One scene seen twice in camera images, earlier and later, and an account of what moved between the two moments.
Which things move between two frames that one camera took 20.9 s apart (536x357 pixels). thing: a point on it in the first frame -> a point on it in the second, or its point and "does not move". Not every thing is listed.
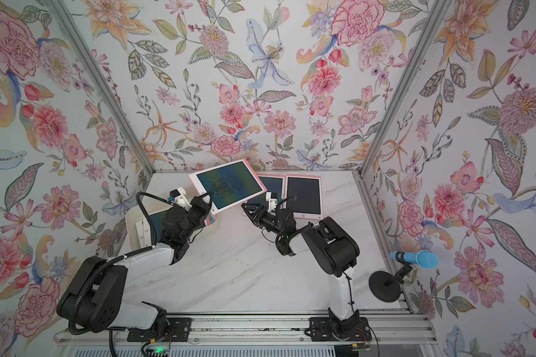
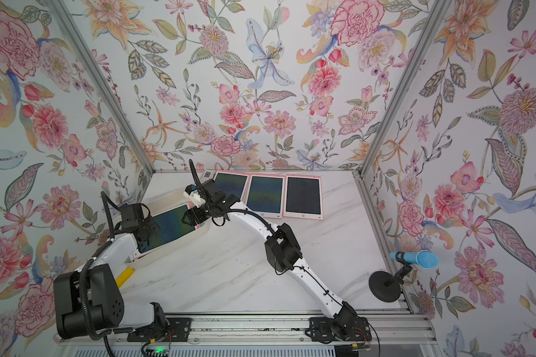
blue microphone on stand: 386,287 does not move
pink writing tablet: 308,190 does not move
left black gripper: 199,205 -> 147,219
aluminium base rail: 376,330 does not move
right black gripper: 261,217 -> 190,215
